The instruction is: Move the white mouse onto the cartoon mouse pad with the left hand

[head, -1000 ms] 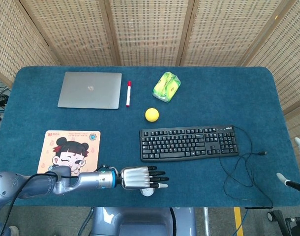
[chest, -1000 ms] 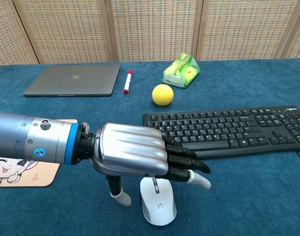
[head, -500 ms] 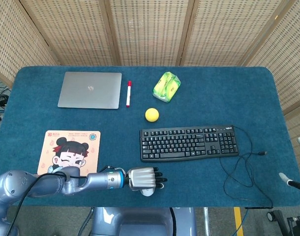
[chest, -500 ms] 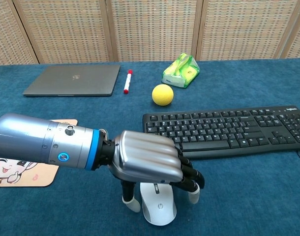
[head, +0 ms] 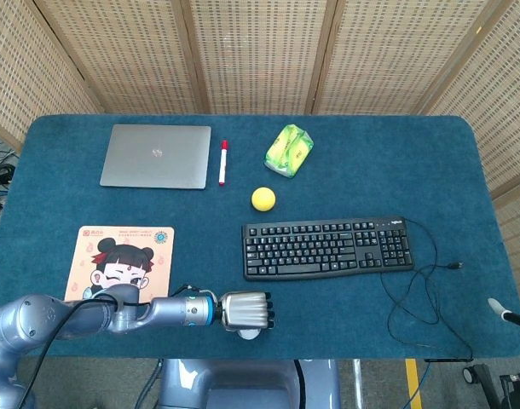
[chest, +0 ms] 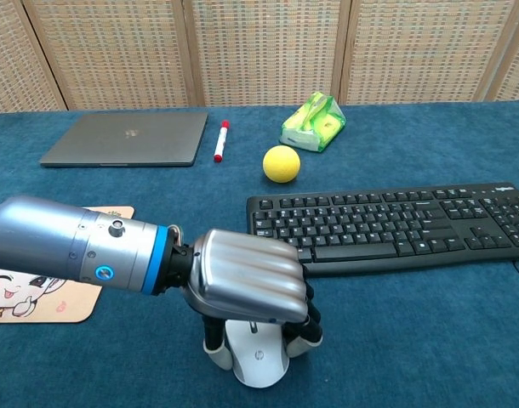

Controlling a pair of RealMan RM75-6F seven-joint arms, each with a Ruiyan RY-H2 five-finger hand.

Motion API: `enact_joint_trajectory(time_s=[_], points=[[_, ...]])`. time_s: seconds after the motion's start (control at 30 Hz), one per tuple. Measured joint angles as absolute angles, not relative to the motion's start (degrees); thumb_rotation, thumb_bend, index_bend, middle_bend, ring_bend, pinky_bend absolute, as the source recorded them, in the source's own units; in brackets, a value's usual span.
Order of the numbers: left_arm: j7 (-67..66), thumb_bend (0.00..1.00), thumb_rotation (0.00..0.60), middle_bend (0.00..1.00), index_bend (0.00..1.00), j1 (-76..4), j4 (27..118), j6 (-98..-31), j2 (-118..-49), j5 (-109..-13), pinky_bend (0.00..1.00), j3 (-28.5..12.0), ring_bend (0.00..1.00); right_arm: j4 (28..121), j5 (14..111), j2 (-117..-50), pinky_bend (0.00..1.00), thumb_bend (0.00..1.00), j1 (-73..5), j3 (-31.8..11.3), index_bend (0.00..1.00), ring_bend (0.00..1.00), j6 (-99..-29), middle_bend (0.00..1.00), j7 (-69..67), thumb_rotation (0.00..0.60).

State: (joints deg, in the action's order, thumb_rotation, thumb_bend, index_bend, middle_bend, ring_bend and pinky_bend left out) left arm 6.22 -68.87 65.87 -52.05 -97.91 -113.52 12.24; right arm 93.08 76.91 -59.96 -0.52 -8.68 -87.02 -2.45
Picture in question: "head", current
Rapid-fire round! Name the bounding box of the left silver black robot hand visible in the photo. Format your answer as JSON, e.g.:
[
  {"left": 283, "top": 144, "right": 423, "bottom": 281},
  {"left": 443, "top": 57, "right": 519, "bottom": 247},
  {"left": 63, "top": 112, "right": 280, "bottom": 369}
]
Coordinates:
[{"left": 219, "top": 291, "right": 276, "bottom": 334}]

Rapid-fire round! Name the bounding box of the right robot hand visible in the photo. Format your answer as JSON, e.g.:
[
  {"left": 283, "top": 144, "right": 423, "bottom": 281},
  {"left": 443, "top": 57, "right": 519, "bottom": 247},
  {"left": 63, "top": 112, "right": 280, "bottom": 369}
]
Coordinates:
[{"left": 487, "top": 237, "right": 520, "bottom": 331}]

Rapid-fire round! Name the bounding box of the white wireless computer mouse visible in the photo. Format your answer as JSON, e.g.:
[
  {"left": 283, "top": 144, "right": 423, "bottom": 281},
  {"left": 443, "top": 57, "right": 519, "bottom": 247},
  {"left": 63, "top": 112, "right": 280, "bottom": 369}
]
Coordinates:
[{"left": 235, "top": 326, "right": 266, "bottom": 341}]

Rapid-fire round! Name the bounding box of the cartoon girl mouse pad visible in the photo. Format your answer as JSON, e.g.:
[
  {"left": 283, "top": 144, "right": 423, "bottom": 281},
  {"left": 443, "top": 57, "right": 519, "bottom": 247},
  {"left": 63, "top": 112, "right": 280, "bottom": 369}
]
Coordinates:
[{"left": 64, "top": 225, "right": 176, "bottom": 302}]

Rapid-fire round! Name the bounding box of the silver-blue robot torso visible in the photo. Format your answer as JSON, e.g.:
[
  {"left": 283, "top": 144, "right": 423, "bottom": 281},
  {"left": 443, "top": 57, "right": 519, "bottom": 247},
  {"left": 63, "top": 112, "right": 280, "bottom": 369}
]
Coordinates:
[{"left": 157, "top": 359, "right": 342, "bottom": 409}]

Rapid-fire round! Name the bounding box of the black wheeled stand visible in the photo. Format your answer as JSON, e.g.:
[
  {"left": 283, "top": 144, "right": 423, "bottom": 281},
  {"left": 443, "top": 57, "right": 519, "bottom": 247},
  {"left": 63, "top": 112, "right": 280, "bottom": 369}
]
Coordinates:
[{"left": 462, "top": 361, "right": 520, "bottom": 409}]

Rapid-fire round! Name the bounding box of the black computer keyboard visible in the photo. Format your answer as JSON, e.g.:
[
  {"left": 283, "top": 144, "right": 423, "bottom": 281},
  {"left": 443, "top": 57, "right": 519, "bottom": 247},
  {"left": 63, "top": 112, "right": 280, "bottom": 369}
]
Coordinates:
[{"left": 241, "top": 216, "right": 416, "bottom": 281}]

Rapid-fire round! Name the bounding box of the yellow foam ball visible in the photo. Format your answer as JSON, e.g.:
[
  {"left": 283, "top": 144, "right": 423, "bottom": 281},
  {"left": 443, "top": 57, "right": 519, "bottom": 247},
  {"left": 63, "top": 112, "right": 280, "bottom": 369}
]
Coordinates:
[{"left": 251, "top": 187, "right": 277, "bottom": 212}]

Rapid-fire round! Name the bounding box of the red white marker pen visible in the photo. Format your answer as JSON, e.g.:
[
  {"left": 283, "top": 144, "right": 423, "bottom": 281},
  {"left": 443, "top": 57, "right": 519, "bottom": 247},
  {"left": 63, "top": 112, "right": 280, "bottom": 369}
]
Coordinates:
[{"left": 218, "top": 140, "right": 230, "bottom": 187}]

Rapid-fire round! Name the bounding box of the green tissue pack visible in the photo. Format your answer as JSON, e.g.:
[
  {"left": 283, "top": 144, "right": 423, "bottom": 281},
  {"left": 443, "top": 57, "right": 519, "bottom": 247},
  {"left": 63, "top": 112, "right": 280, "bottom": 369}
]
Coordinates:
[{"left": 263, "top": 124, "right": 315, "bottom": 179}]

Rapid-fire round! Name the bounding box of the blue carpet table cloth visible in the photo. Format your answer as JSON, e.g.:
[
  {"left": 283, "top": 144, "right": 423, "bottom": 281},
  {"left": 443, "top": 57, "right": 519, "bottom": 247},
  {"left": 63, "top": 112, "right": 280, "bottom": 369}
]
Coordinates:
[{"left": 0, "top": 113, "right": 520, "bottom": 360}]

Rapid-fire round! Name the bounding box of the grey closed laptop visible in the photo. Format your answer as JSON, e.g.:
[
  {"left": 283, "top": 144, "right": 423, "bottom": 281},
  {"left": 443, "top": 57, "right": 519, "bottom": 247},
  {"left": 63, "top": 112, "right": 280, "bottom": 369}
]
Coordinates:
[{"left": 99, "top": 124, "right": 212, "bottom": 190}]

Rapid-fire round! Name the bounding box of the woven rattan folding screen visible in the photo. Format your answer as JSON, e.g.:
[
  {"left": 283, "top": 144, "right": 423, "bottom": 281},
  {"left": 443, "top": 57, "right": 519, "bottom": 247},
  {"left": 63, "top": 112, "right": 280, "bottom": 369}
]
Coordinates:
[{"left": 0, "top": 0, "right": 520, "bottom": 299}]

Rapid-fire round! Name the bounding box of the black keyboard cable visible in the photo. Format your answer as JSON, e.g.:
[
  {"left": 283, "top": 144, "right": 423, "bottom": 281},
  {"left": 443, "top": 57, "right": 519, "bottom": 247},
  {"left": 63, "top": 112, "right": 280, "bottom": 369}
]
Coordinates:
[{"left": 378, "top": 217, "right": 475, "bottom": 361}]

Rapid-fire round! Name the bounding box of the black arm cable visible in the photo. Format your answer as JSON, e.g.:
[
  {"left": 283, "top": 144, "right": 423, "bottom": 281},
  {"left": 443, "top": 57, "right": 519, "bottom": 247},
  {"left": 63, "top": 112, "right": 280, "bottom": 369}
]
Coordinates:
[{"left": 17, "top": 297, "right": 159, "bottom": 409}]

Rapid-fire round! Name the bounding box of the black floor cable bundle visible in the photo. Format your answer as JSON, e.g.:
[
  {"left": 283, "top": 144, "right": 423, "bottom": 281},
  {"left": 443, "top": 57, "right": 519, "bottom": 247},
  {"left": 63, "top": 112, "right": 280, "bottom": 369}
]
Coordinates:
[{"left": 0, "top": 142, "right": 20, "bottom": 239}]

